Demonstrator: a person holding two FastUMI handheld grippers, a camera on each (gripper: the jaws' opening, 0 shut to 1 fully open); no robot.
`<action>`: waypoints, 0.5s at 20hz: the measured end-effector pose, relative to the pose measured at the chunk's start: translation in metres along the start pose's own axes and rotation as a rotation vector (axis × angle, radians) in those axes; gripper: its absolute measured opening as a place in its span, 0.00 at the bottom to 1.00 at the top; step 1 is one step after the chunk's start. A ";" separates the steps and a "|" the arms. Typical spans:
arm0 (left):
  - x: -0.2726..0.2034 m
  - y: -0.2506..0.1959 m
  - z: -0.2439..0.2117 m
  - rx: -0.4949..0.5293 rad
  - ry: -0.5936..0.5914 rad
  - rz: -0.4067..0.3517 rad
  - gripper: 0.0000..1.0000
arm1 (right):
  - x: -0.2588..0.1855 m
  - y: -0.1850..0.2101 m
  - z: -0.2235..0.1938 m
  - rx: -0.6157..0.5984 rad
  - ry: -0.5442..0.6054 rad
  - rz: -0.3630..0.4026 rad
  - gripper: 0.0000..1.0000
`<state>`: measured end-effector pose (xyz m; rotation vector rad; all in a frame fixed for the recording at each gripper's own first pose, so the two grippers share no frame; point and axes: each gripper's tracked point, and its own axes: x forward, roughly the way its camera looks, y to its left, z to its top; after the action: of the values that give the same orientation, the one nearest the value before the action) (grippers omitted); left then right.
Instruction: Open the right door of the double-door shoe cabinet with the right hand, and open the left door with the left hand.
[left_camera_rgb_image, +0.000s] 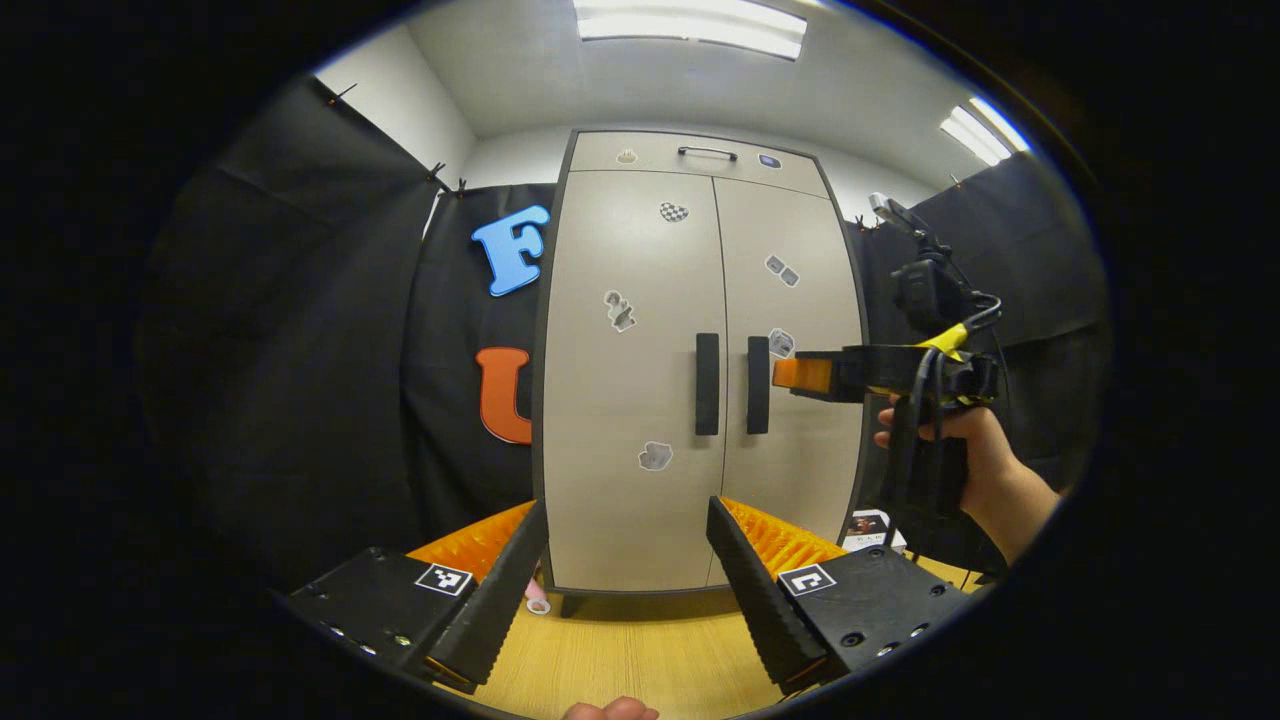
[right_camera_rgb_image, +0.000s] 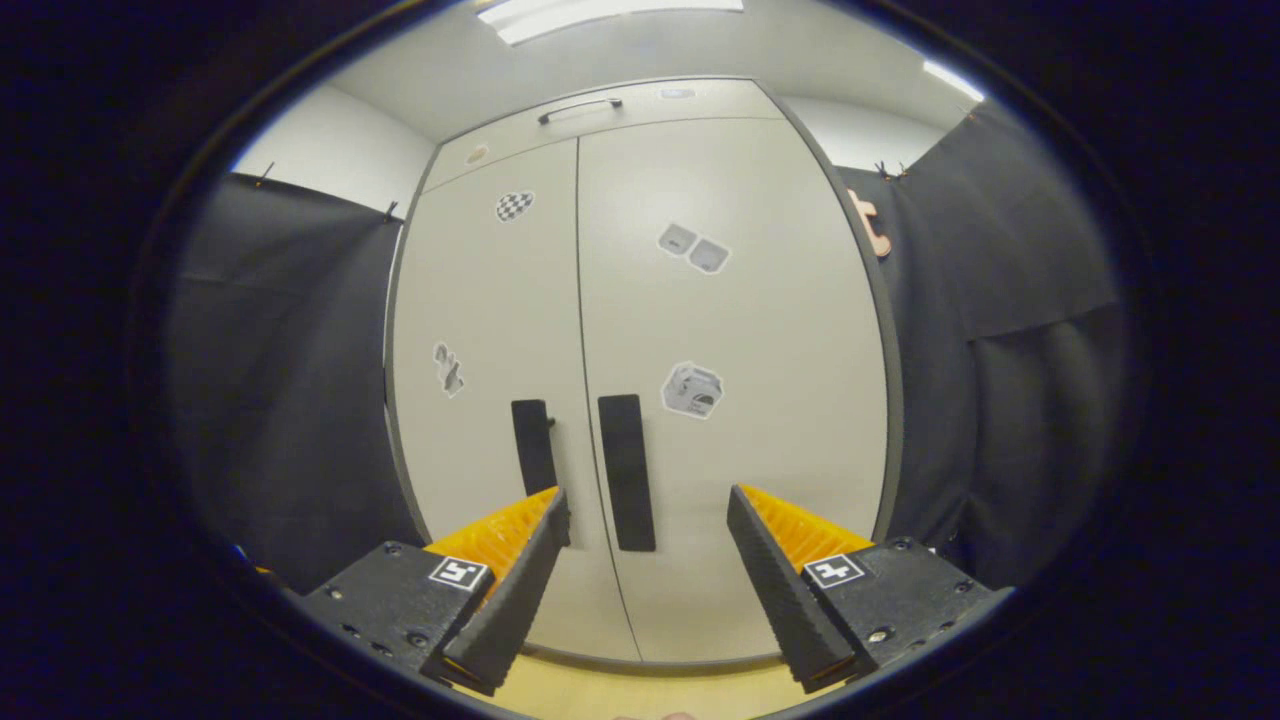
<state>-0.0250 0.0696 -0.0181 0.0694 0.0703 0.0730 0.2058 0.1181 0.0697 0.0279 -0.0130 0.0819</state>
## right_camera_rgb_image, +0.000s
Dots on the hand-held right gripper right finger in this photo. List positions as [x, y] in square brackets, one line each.
[780, 590]

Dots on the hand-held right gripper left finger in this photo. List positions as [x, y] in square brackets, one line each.
[520, 590]

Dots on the beige cabinet door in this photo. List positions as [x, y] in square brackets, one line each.
[480, 300]
[780, 450]

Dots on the beige double-door shoe cabinet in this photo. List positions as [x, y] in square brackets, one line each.
[720, 105]

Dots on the black backdrop cloth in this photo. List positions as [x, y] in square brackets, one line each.
[1020, 420]
[280, 380]

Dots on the small ceiling light panel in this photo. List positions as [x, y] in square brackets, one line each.
[952, 80]

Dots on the long ceiling light panel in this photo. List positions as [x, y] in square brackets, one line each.
[600, 15]

